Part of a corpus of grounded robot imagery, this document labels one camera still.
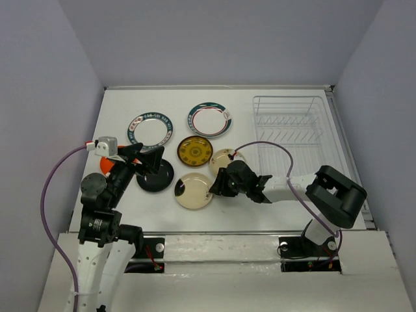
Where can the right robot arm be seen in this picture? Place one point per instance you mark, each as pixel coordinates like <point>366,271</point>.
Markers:
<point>332,199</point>

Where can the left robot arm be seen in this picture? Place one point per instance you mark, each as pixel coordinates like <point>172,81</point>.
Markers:
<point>105,244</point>

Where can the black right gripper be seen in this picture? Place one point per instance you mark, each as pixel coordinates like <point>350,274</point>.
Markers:
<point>220,186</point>

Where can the dark blue rimmed white plate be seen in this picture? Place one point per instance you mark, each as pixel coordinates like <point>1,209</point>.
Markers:
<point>152,129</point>

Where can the cream plate with small prints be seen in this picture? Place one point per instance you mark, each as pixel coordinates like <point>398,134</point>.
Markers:
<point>220,159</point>

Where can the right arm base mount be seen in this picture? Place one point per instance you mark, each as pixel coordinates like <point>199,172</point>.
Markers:
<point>298,254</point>

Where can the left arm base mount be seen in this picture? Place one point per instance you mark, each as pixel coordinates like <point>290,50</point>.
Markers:
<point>150,260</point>

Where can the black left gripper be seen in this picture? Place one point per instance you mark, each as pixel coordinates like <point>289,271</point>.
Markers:
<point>150,158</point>

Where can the yellow brown patterned plate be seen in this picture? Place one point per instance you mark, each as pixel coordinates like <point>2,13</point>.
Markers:
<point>194,151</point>

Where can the green red rimmed white plate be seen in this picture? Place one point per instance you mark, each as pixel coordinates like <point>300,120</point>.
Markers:
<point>209,120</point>

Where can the orange plate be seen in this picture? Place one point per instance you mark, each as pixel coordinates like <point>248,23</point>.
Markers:
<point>105,165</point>

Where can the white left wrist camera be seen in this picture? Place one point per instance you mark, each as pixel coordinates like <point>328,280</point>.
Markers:
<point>106,146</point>

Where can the white wire dish rack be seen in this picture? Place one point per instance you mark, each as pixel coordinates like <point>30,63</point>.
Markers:
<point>304,126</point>

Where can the cream plate with black patch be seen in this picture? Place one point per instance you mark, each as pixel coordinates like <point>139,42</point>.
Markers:
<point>191,191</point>

